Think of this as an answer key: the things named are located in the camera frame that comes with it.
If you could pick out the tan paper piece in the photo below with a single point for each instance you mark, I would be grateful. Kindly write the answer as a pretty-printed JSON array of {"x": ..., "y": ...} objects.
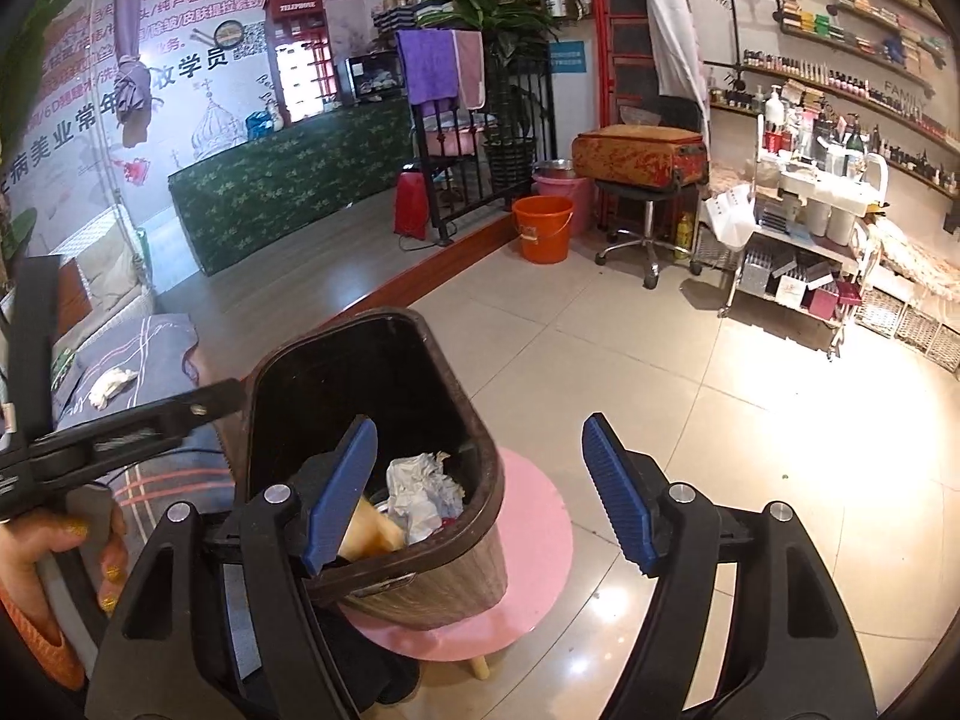
[{"x": 371, "y": 532}]

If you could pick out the black metal rack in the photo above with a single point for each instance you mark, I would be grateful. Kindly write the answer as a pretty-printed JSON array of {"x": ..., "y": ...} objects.
[{"x": 525, "y": 112}]

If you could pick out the chrome swivel stool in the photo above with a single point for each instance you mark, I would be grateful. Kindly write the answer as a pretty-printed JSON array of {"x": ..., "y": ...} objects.
[{"x": 645, "y": 229}]

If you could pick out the dark wood-grain trash bin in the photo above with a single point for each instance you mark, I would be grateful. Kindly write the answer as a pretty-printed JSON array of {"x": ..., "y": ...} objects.
[{"x": 420, "y": 390}]

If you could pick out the white crumpled tissue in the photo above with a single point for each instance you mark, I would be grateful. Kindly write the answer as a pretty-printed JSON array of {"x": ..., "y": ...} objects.
[{"x": 112, "y": 386}]

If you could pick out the beige cushion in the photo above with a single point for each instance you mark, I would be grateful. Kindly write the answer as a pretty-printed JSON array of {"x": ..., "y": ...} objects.
[{"x": 105, "y": 266}]

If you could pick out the wall shelves with bottles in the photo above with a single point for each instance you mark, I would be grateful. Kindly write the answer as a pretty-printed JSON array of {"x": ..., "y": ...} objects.
[{"x": 862, "y": 37}]

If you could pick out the white cosmetics trolley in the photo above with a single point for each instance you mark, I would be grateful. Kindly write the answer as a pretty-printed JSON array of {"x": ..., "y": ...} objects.
[{"x": 795, "y": 240}]

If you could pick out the person's left forearm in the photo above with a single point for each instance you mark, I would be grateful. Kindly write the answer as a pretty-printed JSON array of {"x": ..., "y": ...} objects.
[{"x": 37, "y": 637}]

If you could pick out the person's left hand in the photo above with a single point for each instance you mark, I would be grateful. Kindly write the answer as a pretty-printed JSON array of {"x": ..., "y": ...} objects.
[{"x": 45, "y": 547}]

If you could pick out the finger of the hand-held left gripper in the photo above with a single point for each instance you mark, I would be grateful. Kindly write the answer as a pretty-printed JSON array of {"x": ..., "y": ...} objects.
[
  {"x": 37, "y": 345},
  {"x": 150, "y": 424}
]

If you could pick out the steel bowl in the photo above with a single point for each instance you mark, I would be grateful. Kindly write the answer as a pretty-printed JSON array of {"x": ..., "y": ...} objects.
[{"x": 553, "y": 166}]

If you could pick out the red bag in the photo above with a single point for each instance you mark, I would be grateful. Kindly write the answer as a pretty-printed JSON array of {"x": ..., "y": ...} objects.
[{"x": 411, "y": 206}]

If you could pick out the purple tied curtain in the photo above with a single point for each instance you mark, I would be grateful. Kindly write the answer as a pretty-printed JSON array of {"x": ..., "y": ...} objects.
[{"x": 136, "y": 52}]

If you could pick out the orange plastic bucket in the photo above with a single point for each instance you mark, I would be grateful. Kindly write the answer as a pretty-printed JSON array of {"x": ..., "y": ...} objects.
[{"x": 544, "y": 232}]

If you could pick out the red patterned suitcase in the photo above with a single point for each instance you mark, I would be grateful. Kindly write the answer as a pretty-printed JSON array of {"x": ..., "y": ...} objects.
[{"x": 637, "y": 157}]

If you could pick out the black display box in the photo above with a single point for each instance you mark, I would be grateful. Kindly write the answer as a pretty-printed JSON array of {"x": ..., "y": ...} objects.
[{"x": 375, "y": 76}]

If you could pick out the white wicker baskets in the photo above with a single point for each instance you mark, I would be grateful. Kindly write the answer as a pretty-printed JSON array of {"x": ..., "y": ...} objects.
[{"x": 915, "y": 326}]

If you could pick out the white hanging garment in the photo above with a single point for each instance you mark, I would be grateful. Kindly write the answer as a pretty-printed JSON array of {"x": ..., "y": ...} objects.
[{"x": 667, "y": 30}]

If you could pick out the purple towel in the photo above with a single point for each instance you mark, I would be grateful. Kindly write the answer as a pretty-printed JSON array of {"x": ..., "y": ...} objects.
[{"x": 426, "y": 67}]

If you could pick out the pink towel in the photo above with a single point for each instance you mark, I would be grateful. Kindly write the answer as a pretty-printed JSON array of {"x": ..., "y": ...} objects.
[{"x": 470, "y": 71}]

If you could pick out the yellow bottle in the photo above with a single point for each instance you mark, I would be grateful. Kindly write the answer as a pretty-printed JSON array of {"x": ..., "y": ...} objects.
[{"x": 684, "y": 231}]

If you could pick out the green cloth covered table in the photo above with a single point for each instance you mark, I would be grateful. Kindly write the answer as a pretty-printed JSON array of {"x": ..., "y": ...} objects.
[{"x": 285, "y": 187}]

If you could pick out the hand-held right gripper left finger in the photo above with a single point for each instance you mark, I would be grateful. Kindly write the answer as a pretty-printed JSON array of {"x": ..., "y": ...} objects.
[{"x": 341, "y": 495}]

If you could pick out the red phone booth cabinet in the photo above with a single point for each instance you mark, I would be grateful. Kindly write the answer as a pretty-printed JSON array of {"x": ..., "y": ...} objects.
[{"x": 300, "y": 52}]

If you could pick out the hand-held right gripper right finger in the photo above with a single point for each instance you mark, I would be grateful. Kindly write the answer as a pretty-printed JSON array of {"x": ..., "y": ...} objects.
[{"x": 619, "y": 495}]

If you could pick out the blue tissue box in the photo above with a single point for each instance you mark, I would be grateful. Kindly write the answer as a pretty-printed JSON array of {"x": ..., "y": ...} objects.
[{"x": 259, "y": 125}]

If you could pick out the white printed paper bag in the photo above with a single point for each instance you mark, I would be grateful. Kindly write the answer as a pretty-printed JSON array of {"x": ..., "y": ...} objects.
[{"x": 424, "y": 495}]

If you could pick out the green potted plant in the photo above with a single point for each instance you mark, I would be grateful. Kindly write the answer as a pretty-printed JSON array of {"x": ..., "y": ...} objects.
[{"x": 480, "y": 0}]

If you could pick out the pink plastic basin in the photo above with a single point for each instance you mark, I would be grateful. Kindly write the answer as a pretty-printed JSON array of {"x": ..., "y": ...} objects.
[{"x": 581, "y": 199}]

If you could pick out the blue wall sign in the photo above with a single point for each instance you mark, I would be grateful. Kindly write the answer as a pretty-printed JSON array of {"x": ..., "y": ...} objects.
[{"x": 566, "y": 58}]

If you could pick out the blue striped blanket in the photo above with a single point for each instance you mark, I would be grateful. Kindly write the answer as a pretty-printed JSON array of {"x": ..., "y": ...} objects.
[{"x": 150, "y": 360}]

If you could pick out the pink round stool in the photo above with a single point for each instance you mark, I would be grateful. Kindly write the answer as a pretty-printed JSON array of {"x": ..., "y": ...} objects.
[{"x": 532, "y": 540}]

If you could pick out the red door frame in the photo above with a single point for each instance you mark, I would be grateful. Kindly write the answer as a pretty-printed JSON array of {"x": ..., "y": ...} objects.
[{"x": 600, "y": 30}]

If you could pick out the wall poster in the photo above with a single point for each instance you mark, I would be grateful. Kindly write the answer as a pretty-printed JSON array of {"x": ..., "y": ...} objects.
[{"x": 210, "y": 30}]

